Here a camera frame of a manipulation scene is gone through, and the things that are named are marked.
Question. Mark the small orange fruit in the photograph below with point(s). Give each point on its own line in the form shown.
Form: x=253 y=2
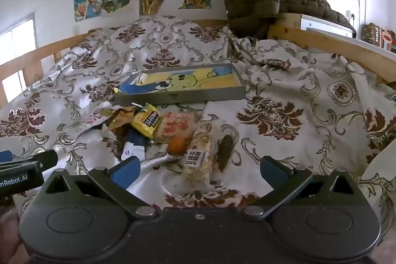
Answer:
x=177 y=146

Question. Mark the blue white snack packet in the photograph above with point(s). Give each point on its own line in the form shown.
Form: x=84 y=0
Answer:
x=133 y=145

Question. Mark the colourful printed box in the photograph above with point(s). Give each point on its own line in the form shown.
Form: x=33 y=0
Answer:
x=377 y=35

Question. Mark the orange gold snack packet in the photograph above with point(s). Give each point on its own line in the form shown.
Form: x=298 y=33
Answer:
x=122 y=120

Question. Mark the cream cloth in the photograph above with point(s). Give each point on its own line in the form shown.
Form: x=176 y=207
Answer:
x=382 y=177

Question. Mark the clear oat bar packet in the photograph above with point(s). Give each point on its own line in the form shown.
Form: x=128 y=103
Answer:
x=198 y=141

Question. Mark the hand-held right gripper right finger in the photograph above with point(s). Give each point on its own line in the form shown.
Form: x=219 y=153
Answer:
x=273 y=172

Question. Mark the yellow snack packet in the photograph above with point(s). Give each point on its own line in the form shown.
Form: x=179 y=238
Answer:
x=145 y=120

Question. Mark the white cabinet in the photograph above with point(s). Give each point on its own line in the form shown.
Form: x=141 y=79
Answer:
x=328 y=26

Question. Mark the window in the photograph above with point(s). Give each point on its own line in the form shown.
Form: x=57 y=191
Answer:
x=18 y=35

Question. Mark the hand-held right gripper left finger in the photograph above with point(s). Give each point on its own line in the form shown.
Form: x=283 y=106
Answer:
x=125 y=171

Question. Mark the white wall socket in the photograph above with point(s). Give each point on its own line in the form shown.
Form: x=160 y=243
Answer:
x=349 y=15

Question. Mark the wooden bed frame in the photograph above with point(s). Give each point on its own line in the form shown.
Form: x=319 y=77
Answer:
x=309 y=38

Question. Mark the floral printed blanket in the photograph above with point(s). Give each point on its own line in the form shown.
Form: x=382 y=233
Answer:
x=278 y=128

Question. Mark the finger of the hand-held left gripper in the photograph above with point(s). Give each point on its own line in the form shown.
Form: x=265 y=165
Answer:
x=5 y=156
x=46 y=158

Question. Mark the grey tray with cartoon print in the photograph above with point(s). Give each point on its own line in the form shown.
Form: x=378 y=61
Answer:
x=185 y=97

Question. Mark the pink rice cracker packet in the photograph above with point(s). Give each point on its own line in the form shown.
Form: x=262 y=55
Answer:
x=174 y=128

